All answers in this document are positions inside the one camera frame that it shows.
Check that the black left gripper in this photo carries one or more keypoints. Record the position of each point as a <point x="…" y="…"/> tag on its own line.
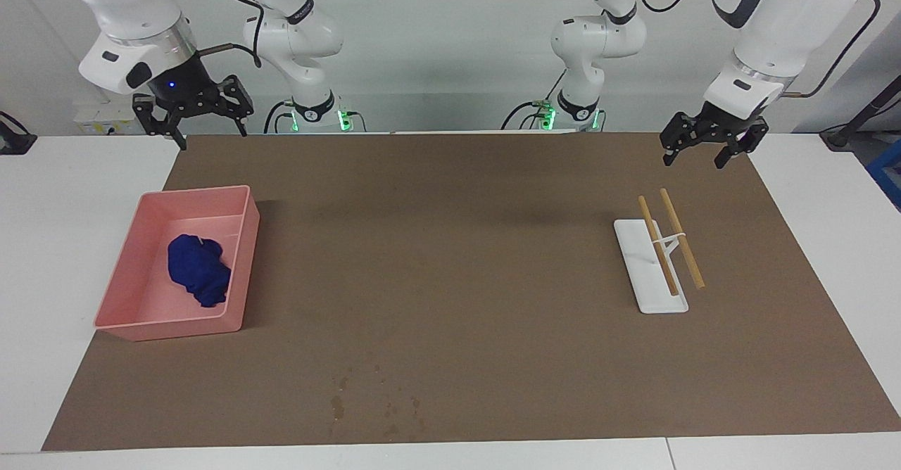
<point x="725" y="126"/>

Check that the black stand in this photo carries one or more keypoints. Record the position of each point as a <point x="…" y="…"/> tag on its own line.
<point x="859" y="118"/>

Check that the brown table mat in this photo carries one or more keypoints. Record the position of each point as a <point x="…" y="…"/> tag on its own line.
<point x="479" y="301"/>

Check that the white wall socket box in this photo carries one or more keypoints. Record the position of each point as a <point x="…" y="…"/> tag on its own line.
<point x="98" y="122"/>

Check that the black clamp mount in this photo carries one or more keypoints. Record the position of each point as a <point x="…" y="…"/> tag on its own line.
<point x="14" y="139"/>

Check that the pink plastic bin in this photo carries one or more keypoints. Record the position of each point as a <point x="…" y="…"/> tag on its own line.
<point x="141" y="294"/>

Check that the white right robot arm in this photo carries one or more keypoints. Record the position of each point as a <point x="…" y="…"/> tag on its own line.
<point x="134" y="5"/>

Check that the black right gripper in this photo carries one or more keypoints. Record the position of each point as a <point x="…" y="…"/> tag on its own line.
<point x="179" y="89"/>

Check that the white rack with wooden rods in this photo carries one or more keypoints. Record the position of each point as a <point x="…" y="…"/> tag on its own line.
<point x="654" y="294"/>

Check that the blue towel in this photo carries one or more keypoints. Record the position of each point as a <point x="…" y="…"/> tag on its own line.
<point x="198" y="269"/>

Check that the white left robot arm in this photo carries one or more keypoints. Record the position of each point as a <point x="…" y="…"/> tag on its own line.
<point x="788" y="20"/>

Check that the blue box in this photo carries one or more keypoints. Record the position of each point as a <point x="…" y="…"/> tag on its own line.
<point x="888" y="171"/>

